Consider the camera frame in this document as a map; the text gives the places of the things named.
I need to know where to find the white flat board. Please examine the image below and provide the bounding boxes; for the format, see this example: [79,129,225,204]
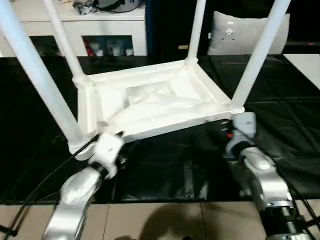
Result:
[297,53,320,76]

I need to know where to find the black metal frame bar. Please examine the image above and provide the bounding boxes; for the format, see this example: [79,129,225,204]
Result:
[0,225,18,238]

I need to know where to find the black work mat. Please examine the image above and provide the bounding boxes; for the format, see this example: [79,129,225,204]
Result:
[0,52,320,205]

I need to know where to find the dark cabled device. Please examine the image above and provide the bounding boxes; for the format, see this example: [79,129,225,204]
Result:
[72,0,146,15]

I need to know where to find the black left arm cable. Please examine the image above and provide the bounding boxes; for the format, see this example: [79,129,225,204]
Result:
[0,140,98,240]

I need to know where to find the white glass-door cabinet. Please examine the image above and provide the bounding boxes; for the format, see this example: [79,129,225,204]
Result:
[0,0,148,57]

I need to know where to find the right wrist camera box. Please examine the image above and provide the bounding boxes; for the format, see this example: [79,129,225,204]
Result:
[227,112,258,151]

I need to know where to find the grey cushion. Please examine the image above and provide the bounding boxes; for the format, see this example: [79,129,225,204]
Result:
[207,11,291,56]

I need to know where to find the white plastic table top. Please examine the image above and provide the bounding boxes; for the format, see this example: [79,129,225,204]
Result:
[69,59,246,155]

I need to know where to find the black sofa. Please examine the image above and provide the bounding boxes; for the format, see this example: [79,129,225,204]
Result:
[146,0,320,56]

